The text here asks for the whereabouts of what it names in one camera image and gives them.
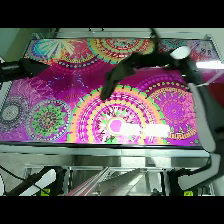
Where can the grey garment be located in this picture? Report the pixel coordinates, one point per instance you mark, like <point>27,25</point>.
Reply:
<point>116,75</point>

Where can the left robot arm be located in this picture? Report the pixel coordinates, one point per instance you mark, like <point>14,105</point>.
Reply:
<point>20,69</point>

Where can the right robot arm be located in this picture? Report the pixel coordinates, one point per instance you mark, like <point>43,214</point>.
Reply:
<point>203,116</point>

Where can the silver frame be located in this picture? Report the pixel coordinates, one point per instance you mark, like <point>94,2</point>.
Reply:
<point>110,156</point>

